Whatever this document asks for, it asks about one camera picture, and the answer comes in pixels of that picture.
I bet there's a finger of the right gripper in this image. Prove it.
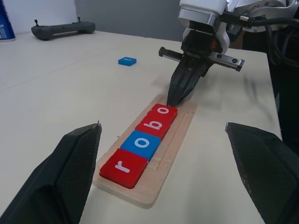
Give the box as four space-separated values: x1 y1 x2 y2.
167 58 190 106
174 61 212 105

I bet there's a blue drink can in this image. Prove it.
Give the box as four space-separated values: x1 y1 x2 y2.
0 0 16 42

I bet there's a red letter tile b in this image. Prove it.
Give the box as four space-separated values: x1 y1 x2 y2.
135 111 172 139

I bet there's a wooden letter tray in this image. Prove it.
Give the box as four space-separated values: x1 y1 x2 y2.
93 94 198 209

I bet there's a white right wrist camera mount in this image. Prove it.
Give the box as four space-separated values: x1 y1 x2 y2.
178 0 234 55

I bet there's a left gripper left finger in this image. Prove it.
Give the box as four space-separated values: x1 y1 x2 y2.
0 120 102 224

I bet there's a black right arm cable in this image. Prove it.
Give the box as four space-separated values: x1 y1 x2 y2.
223 11 299 70

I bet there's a grey remote controller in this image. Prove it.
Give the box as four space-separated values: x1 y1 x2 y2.
31 16 96 41

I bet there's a red letter tile o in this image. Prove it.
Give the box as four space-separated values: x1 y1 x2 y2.
147 103 178 125

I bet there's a blue letter tile t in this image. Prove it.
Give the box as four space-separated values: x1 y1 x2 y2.
118 56 137 67

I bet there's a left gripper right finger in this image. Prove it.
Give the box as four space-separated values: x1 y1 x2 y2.
225 121 299 224

